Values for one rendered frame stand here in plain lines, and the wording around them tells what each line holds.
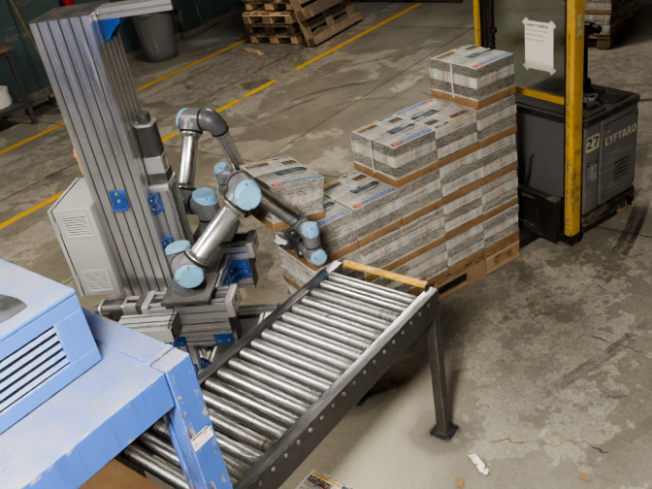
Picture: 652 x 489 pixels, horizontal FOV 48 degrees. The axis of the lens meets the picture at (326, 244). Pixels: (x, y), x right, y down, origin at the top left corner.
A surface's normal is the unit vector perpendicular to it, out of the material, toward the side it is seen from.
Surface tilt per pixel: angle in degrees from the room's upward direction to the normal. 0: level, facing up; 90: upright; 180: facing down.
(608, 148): 90
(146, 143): 90
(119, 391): 0
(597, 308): 0
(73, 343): 90
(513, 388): 0
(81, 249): 90
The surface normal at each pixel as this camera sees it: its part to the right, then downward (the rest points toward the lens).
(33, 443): -0.15, -0.85
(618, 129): 0.56, 0.35
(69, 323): 0.78, 0.21
